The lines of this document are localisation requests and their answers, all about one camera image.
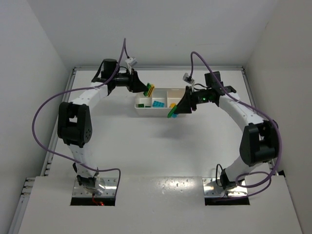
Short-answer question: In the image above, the green lego plate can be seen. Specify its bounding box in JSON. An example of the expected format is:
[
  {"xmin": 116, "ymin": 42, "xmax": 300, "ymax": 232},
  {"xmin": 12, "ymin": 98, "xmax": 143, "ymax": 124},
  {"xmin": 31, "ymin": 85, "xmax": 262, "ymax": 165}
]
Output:
[{"xmin": 167, "ymin": 106, "xmax": 176, "ymax": 118}]

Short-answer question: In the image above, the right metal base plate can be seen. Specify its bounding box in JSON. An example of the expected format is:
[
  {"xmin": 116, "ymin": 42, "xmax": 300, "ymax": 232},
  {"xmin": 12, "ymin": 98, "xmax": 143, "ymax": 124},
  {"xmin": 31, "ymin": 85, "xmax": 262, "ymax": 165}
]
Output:
[{"xmin": 202, "ymin": 177, "xmax": 248, "ymax": 199}]

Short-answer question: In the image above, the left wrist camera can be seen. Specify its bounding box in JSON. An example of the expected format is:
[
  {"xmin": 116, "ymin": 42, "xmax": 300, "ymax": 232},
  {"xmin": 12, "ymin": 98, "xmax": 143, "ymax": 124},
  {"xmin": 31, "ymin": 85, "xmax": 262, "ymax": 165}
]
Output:
[{"xmin": 125, "ymin": 57, "xmax": 137, "ymax": 69}]

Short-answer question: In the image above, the purple cable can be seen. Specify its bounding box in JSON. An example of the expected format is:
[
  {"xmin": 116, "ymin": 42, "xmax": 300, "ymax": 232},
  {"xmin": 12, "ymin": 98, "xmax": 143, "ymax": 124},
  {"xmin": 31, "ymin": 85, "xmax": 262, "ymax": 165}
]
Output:
[
  {"xmin": 187, "ymin": 51, "xmax": 283, "ymax": 199},
  {"xmin": 32, "ymin": 38, "xmax": 127, "ymax": 193}
]

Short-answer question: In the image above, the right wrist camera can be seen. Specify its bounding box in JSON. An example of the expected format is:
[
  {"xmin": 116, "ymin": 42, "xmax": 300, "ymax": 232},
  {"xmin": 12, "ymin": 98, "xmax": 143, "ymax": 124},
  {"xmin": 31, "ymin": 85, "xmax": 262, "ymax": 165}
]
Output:
[{"xmin": 182, "ymin": 73, "xmax": 195, "ymax": 85}]

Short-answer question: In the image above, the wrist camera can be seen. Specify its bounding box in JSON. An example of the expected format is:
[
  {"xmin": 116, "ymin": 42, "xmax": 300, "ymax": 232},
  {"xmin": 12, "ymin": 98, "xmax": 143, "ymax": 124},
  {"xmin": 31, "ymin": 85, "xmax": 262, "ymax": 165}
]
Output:
[
  {"xmin": 125, "ymin": 57, "xmax": 137, "ymax": 69},
  {"xmin": 182, "ymin": 73, "xmax": 195, "ymax": 85}
]

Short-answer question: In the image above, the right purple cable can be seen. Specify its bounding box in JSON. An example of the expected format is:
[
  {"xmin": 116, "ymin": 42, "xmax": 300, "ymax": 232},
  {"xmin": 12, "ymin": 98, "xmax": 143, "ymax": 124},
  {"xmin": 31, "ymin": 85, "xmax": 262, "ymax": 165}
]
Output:
[{"xmin": 187, "ymin": 51, "xmax": 283, "ymax": 199}]

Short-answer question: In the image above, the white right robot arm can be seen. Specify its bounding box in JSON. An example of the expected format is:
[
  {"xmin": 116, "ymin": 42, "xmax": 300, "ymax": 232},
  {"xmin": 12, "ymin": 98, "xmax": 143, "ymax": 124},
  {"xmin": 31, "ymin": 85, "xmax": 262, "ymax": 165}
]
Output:
[{"xmin": 170, "ymin": 71, "xmax": 279, "ymax": 189}]

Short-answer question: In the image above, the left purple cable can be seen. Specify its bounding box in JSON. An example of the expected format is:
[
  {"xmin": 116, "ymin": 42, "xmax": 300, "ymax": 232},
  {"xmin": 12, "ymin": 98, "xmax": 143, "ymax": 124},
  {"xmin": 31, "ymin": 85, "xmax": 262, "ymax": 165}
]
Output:
[{"xmin": 32, "ymin": 38, "xmax": 127, "ymax": 193}]

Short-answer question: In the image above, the bee lego stack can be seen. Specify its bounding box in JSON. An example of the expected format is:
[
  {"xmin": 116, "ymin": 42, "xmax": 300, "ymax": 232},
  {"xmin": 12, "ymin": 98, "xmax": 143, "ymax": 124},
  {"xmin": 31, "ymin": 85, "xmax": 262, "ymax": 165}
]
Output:
[{"xmin": 143, "ymin": 83, "xmax": 155, "ymax": 97}]

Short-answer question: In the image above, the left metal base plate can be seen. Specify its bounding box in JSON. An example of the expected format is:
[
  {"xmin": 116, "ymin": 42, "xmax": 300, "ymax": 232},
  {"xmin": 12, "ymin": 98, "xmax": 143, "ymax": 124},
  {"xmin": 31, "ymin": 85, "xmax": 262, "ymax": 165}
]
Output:
[{"xmin": 72, "ymin": 177, "xmax": 118, "ymax": 198}]

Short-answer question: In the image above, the white divided container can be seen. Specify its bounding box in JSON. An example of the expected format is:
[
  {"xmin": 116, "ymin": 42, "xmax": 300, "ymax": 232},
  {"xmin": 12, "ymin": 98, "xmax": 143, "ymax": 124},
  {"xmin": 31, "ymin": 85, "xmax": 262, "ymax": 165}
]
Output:
[{"xmin": 135, "ymin": 88, "xmax": 185, "ymax": 117}]

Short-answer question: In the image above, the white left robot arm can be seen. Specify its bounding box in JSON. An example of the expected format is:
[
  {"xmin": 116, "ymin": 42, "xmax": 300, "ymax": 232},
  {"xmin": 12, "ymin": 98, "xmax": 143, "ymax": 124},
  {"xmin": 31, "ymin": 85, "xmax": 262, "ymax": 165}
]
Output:
[{"xmin": 58, "ymin": 57, "xmax": 148, "ymax": 193}]

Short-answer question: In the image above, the metal base plate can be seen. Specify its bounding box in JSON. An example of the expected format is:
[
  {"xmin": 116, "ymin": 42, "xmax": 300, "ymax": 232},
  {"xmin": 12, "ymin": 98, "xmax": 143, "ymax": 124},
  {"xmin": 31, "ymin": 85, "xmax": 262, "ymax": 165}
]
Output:
[
  {"xmin": 202, "ymin": 177, "xmax": 248, "ymax": 199},
  {"xmin": 72, "ymin": 177, "xmax": 118, "ymax": 198}
]

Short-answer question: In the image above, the light blue long lego brick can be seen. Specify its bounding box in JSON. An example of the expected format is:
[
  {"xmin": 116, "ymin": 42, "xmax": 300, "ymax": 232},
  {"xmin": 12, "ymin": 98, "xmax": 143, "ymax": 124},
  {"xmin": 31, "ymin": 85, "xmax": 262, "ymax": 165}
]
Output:
[{"xmin": 152, "ymin": 100, "xmax": 165, "ymax": 108}]

